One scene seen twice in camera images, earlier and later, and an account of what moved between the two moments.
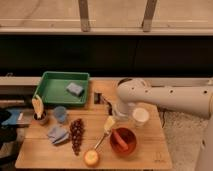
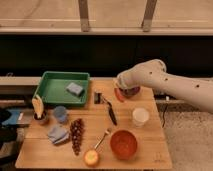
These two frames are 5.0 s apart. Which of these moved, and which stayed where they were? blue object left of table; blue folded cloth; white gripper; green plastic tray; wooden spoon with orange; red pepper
Moved: white gripper; red pepper
Stayed: wooden spoon with orange; blue object left of table; green plastic tray; blue folded cloth
